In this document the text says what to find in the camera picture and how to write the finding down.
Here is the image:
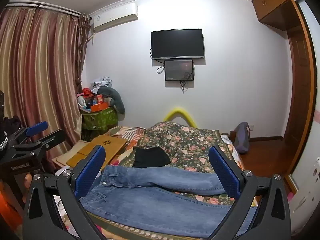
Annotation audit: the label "wooden door frame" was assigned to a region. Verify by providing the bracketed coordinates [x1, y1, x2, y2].
[282, 0, 318, 177]

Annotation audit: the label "dark beaded cloth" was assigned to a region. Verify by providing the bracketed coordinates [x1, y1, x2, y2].
[0, 90, 23, 159]

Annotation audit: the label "beige flat board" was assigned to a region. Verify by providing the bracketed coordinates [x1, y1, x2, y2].
[52, 140, 93, 171]

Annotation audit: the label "black wall television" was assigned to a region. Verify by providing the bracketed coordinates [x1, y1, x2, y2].
[151, 28, 206, 60]

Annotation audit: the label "purple backpack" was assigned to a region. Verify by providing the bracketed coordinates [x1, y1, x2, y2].
[232, 122, 251, 155]

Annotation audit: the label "grey plush toy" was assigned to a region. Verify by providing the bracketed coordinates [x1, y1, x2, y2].
[96, 86, 125, 114]

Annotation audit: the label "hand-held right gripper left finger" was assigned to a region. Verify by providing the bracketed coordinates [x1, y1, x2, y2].
[23, 145, 110, 240]

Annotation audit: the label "red striped sheet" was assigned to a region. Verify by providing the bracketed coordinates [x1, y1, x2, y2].
[107, 126, 147, 160]

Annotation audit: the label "floral bedspread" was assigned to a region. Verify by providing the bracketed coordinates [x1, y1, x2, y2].
[85, 121, 258, 240]

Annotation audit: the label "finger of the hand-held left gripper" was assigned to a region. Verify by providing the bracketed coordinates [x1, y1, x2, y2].
[11, 121, 49, 143]
[12, 129, 64, 155]

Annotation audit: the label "striped pink gold curtain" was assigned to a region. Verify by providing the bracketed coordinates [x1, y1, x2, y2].
[0, 7, 86, 167]

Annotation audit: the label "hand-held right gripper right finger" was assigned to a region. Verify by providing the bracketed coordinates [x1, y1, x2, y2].
[207, 145, 292, 240]

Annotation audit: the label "pale grey crumpled cloth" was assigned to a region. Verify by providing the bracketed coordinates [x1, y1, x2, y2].
[90, 76, 113, 89]

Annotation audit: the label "blue denim pants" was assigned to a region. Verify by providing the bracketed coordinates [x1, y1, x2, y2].
[79, 165, 258, 239]

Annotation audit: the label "black cloth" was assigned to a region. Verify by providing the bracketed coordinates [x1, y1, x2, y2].
[132, 147, 171, 168]

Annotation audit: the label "black monitor cable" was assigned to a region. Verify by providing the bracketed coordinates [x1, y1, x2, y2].
[180, 72, 196, 93]

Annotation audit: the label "white air conditioner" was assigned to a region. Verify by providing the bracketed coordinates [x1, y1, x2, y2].
[89, 2, 139, 34]

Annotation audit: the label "wooden lap desk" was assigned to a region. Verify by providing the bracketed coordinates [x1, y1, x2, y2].
[65, 135, 128, 168]

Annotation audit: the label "orange box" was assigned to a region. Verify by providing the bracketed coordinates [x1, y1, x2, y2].
[90, 102, 111, 113]

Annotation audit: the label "curtain rail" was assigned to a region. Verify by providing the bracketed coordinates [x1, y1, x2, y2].
[5, 1, 82, 16]

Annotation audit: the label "small black wall monitor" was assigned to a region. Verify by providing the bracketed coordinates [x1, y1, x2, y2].
[164, 59, 195, 81]

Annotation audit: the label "white bedside cabinet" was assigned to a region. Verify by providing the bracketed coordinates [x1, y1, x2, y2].
[287, 155, 320, 237]

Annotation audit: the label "wooden overhead cabinet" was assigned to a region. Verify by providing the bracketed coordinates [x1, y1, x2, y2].
[251, 0, 303, 32]

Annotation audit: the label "green box with clutter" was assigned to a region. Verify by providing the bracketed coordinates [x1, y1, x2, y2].
[80, 107, 119, 141]

